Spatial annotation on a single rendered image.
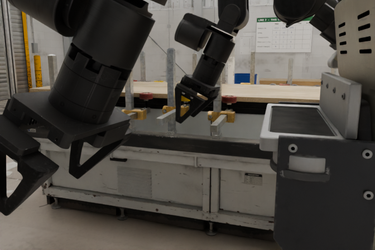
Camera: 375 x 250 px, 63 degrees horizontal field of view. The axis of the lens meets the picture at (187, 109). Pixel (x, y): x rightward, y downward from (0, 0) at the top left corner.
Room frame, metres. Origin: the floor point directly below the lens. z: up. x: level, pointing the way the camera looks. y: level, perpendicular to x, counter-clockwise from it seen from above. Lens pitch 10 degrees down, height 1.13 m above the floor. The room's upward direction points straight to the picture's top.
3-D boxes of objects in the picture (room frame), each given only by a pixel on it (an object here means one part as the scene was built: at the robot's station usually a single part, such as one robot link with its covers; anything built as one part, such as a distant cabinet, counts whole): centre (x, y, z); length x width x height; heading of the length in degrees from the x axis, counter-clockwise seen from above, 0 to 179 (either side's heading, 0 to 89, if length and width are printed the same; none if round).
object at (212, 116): (1.55, -0.18, 0.82); 0.14 x 0.06 x 0.05; 73
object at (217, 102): (1.56, -0.15, 0.93); 0.04 x 0.04 x 0.48; 73
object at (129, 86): (1.70, 0.32, 0.87); 0.04 x 0.04 x 0.48; 73
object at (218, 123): (1.49, -0.17, 0.82); 0.43 x 0.03 x 0.04; 163
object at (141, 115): (1.70, 0.30, 0.80); 0.14 x 0.06 x 0.05; 73
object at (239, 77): (7.07, -1.34, 0.36); 0.59 x 0.57 x 0.73; 163
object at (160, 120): (1.56, 0.07, 0.83); 0.43 x 0.03 x 0.04; 163
